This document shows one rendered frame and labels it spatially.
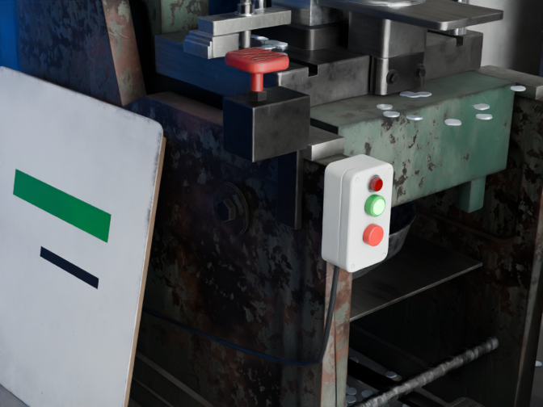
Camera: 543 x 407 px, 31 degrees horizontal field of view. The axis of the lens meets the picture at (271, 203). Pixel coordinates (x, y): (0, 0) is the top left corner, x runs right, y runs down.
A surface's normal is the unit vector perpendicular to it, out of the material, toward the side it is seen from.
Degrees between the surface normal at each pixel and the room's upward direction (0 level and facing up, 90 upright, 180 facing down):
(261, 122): 90
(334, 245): 90
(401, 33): 90
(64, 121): 78
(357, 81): 90
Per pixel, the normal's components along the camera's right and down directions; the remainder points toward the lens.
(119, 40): 0.63, 0.02
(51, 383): -0.69, 0.05
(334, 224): -0.76, 0.23
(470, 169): 0.65, 0.29
